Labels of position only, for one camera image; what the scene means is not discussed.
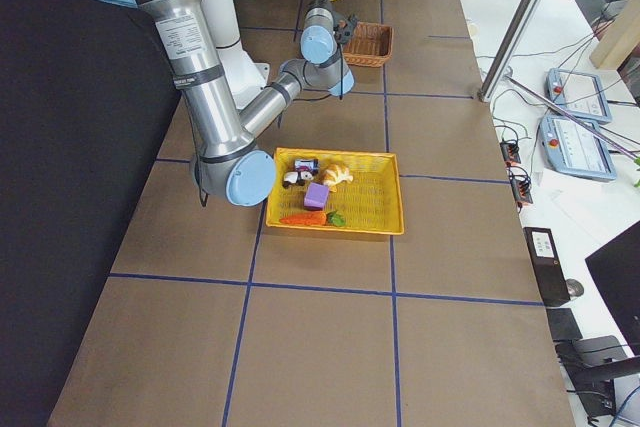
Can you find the aluminium frame post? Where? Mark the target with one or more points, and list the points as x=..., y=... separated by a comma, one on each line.
x=510, y=42

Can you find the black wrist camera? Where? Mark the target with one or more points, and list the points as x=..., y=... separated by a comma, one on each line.
x=344, y=28

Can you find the blue teach pendant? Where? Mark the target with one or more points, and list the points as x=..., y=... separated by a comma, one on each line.
x=572, y=150
x=582, y=94

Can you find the black monitor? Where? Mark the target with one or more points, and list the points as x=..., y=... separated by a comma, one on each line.
x=614, y=268

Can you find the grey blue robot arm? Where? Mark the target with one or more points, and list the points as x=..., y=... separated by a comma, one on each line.
x=230, y=101

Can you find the black box device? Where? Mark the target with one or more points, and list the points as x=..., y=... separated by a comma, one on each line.
x=546, y=266

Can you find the far blue teach pendant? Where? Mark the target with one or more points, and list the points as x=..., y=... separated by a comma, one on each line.
x=582, y=94

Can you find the brown wicker basket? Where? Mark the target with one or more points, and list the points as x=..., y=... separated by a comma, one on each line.
x=371, y=45

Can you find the small purple can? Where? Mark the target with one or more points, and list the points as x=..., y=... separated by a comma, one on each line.
x=309, y=165

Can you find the near blue teach pendant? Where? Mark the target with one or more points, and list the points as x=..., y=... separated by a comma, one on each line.
x=572, y=150

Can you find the purple block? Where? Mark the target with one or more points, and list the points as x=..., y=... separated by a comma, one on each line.
x=316, y=197

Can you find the yellow plastic basket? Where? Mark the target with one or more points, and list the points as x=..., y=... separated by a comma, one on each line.
x=371, y=203

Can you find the orange toy carrot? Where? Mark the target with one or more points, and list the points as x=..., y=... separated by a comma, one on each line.
x=315, y=218

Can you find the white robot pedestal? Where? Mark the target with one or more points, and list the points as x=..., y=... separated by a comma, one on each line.
x=245, y=77

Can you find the black white toy cow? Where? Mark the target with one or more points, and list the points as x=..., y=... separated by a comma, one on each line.
x=300, y=178

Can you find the toy croissant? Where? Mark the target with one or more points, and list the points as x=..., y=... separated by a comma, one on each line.
x=336, y=174

